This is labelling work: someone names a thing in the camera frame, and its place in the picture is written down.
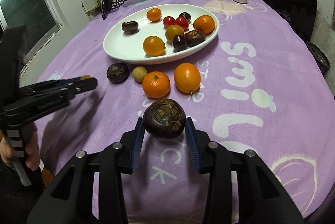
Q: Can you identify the red cherry tomato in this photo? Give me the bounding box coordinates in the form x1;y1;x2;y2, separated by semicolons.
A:
163;16;175;28
174;17;189;30

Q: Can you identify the person's left hand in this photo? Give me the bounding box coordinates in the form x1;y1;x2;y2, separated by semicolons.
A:
1;123;40;171

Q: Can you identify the orange fruit plate front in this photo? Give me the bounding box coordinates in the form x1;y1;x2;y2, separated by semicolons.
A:
143;36;166;57

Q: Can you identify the red cherry tomato right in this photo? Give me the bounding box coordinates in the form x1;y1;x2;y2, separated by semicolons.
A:
174;17;189;30

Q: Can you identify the dark wrinkled passion fruit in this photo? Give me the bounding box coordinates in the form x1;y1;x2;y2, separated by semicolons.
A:
106;62;130;84

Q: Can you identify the dark brown passion fruit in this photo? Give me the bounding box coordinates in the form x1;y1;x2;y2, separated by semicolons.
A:
143;99;186;140

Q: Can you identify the dark chestnut on plate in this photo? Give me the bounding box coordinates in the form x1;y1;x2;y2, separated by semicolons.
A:
121;21;139;35

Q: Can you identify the small orange kumquat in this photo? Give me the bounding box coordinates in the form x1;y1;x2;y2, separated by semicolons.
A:
146;7;162;22

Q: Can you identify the yellow orange fruit centre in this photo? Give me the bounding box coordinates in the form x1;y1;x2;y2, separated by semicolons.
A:
165;24;184;42

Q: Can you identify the large smooth orange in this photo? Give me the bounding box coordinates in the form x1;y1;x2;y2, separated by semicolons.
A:
174;63;201;94

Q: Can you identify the dark cherry at back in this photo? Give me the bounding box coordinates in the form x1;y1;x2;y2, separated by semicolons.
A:
179;12;191;21

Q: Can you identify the purple printed tablecloth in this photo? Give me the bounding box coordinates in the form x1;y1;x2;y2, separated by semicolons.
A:
37;0;334;217

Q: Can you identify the small brown longan fruit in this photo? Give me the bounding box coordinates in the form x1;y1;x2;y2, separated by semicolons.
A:
80;75;92;80

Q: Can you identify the orange mandarin on plate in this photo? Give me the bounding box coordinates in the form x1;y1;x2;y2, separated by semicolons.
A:
193;15;216;35

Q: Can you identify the dark purple plum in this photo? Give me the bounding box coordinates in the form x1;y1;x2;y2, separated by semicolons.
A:
171;35;188;52

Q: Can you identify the orange mandarin with stem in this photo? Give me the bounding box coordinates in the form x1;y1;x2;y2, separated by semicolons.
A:
142;71;170;99

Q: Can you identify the black round stool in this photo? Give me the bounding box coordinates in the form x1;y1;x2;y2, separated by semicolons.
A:
306;42;331;75

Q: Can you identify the yellowish longan fruit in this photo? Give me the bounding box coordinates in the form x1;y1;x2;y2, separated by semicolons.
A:
132;66;148;83

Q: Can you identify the white oval plate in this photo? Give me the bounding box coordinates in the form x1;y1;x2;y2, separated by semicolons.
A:
103;3;220;65

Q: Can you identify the red cherry tomato left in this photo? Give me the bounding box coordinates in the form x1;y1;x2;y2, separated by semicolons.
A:
163;16;175;28

